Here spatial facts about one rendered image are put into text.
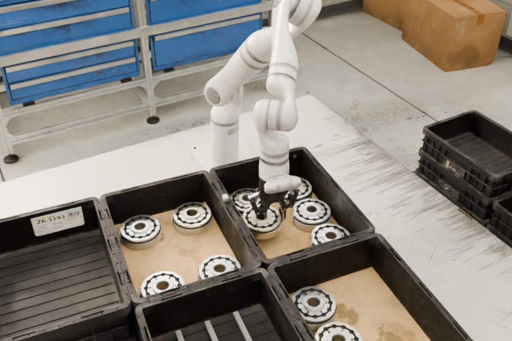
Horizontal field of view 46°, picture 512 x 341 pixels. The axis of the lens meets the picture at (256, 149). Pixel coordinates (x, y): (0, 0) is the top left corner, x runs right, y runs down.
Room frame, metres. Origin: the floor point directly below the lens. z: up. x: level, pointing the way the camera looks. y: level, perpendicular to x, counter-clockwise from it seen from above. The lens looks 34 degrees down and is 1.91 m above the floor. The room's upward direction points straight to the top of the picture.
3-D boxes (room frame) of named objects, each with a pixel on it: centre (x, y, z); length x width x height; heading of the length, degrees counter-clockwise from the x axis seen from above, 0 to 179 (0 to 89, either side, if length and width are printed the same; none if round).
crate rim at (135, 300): (1.09, 0.20, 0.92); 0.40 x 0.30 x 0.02; 23
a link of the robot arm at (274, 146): (1.19, -0.04, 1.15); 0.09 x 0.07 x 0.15; 79
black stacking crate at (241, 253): (1.09, 0.20, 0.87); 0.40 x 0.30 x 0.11; 23
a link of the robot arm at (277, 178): (1.17, -0.05, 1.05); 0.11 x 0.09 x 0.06; 19
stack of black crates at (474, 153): (1.97, -0.91, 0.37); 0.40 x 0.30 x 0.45; 29
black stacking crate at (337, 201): (1.20, -0.08, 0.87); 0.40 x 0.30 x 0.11; 23
